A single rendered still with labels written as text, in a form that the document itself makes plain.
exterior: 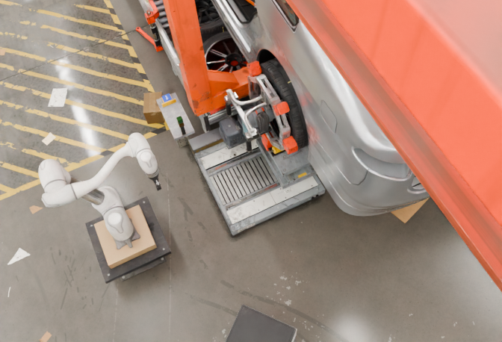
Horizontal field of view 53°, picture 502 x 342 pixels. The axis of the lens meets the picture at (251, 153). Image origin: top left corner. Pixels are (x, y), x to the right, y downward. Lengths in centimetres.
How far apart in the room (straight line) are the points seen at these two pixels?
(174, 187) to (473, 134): 398
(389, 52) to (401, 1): 5
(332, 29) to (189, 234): 318
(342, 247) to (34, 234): 247
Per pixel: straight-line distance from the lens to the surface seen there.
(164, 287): 400
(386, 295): 398
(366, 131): 257
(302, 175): 407
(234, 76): 397
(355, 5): 46
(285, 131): 334
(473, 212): 90
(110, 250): 379
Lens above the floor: 377
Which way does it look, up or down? 60 degrees down
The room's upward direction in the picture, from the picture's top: 5 degrees counter-clockwise
